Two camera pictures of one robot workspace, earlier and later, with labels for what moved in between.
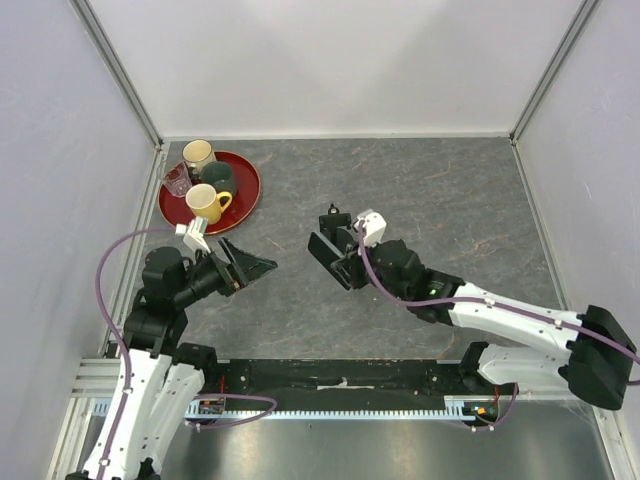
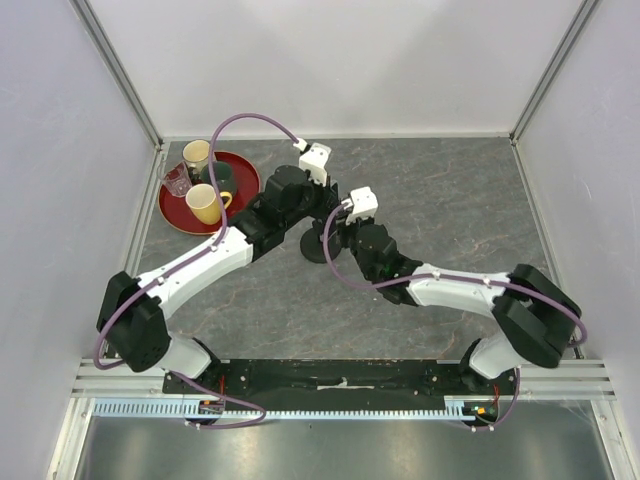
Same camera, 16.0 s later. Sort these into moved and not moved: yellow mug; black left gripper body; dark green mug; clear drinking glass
Moved: black left gripper body
Not moved: dark green mug; clear drinking glass; yellow mug
